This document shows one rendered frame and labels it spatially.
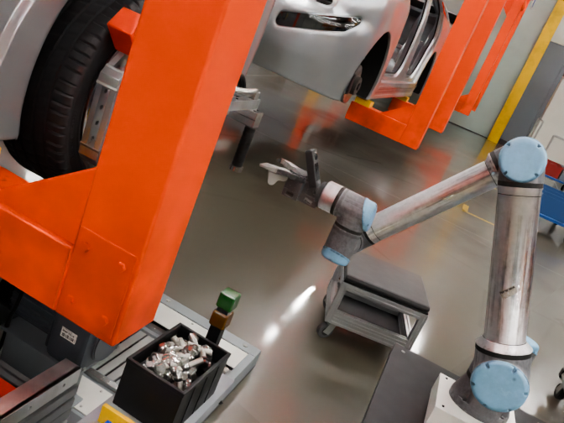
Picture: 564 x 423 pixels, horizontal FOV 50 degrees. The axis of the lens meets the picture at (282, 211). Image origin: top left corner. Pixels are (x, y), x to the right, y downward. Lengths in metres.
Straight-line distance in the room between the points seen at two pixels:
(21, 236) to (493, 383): 1.24
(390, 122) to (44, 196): 4.19
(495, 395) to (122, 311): 1.02
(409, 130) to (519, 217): 3.61
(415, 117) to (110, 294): 4.21
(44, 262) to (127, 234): 0.23
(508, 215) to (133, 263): 0.98
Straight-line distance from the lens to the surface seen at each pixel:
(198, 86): 1.11
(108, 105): 1.62
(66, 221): 1.34
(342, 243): 1.80
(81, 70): 1.62
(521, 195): 1.70
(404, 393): 2.09
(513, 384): 1.77
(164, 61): 1.15
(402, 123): 5.26
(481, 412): 1.99
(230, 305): 1.38
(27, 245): 1.41
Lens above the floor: 1.31
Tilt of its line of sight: 19 degrees down
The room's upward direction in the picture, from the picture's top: 22 degrees clockwise
